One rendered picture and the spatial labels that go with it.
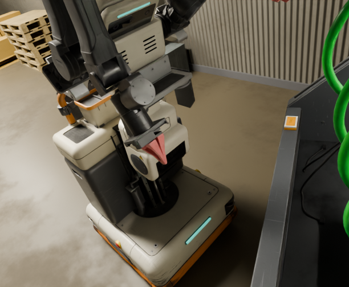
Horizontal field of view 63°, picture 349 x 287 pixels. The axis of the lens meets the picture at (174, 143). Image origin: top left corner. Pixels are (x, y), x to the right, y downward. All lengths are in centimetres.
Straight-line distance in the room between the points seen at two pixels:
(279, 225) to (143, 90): 38
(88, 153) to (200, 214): 63
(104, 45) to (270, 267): 53
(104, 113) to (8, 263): 130
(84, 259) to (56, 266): 18
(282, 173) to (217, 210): 88
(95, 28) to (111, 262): 145
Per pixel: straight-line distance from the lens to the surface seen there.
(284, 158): 74
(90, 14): 63
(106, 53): 65
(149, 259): 142
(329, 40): 49
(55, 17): 73
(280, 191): 66
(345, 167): 41
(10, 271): 219
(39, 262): 210
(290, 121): 84
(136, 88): 59
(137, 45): 97
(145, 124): 66
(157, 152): 68
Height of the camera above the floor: 144
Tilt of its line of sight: 36 degrees down
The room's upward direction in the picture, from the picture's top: 16 degrees counter-clockwise
